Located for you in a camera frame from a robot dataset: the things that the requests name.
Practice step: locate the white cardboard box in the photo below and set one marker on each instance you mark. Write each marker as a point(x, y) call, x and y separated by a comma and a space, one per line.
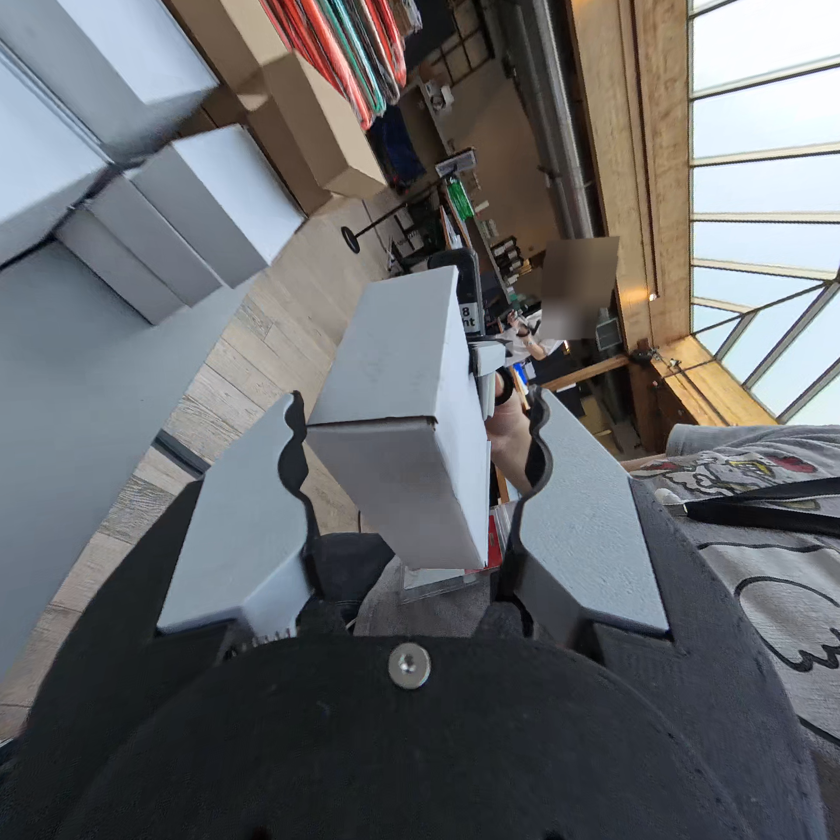
point(394, 367)

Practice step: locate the stack of white boxes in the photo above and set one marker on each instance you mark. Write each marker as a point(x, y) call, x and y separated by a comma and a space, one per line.
point(216, 197)

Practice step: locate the grey ventilation duct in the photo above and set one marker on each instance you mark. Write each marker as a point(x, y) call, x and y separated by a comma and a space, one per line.
point(558, 131)

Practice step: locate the colourful hanging cloths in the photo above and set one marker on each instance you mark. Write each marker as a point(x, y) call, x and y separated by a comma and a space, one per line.
point(341, 52)

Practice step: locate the person's right hand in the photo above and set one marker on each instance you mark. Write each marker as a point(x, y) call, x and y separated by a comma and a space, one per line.
point(508, 439)

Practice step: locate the black floor stand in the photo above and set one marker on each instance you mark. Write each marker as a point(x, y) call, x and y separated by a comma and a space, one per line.
point(351, 239)

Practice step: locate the brown cardboard box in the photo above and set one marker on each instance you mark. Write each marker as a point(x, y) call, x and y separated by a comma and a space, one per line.
point(328, 131)

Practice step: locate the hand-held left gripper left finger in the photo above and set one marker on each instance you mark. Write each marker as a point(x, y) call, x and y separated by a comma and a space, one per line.
point(229, 525)

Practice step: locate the clear acrylic sign holder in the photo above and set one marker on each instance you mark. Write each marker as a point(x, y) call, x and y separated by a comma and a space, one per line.
point(433, 581)

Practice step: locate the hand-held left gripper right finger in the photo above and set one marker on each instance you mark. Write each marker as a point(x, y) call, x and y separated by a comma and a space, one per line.
point(584, 531)

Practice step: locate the grey printed shirt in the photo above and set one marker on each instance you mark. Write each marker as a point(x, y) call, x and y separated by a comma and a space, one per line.
point(754, 577)

